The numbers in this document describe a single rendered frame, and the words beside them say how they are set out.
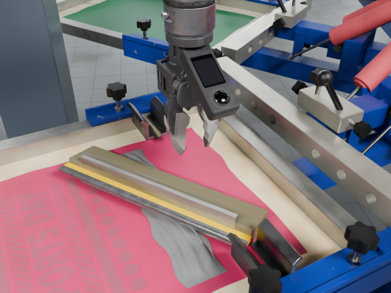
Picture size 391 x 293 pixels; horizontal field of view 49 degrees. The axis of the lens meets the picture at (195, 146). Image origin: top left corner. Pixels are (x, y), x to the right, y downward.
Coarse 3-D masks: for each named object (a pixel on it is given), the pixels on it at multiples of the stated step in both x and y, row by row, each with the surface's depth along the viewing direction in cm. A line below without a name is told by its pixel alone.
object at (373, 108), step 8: (360, 96) 92; (368, 96) 92; (360, 104) 89; (368, 104) 89; (376, 104) 89; (384, 104) 89; (368, 112) 87; (376, 112) 88; (384, 112) 89; (368, 120) 88; (376, 120) 90; (384, 120) 91; (328, 128) 83; (344, 136) 87
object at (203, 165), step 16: (192, 128) 98; (144, 144) 92; (160, 144) 92; (192, 144) 92; (160, 160) 88; (176, 160) 88; (192, 160) 88; (208, 160) 88; (224, 160) 88; (16, 176) 84; (32, 176) 84; (48, 176) 84; (64, 176) 84; (192, 176) 84; (208, 176) 84; (224, 176) 84; (0, 192) 80; (16, 192) 80; (112, 208) 77; (128, 208) 77
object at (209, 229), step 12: (60, 168) 80; (84, 180) 78; (96, 180) 77; (120, 192) 74; (144, 204) 72; (156, 204) 72; (180, 216) 70; (204, 228) 68; (216, 228) 68; (228, 240) 66
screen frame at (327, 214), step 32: (64, 128) 91; (96, 128) 92; (128, 128) 96; (224, 128) 95; (0, 160) 86; (256, 160) 86; (288, 160) 82; (288, 192) 79; (320, 192) 75; (320, 224) 72; (352, 224) 68
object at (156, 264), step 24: (240, 192) 80; (144, 216) 75; (144, 240) 70; (216, 240) 70; (288, 240) 70; (144, 264) 67; (168, 264) 67; (144, 288) 63; (168, 288) 63; (192, 288) 63; (216, 288) 63
